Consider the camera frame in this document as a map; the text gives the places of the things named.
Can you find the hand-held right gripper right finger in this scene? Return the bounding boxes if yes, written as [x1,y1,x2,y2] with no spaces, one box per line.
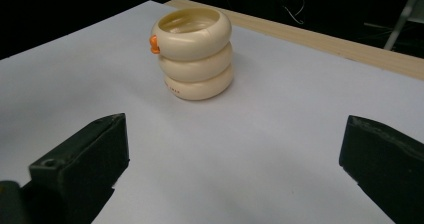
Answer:
[338,114,424,224]

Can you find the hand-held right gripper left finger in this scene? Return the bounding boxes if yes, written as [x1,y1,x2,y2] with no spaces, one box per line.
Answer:
[27,112,131,224]

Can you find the cream ribbed holder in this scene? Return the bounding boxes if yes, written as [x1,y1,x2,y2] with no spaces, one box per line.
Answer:
[149,6,234,102]

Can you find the grey metal stand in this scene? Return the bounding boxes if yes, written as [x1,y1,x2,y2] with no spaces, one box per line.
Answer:
[382,0,424,52]

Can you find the white table sheet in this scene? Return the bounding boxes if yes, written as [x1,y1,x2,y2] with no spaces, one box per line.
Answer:
[0,0,424,224]

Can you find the black floor cables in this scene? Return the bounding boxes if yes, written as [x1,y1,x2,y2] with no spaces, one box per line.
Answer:
[281,0,307,26]

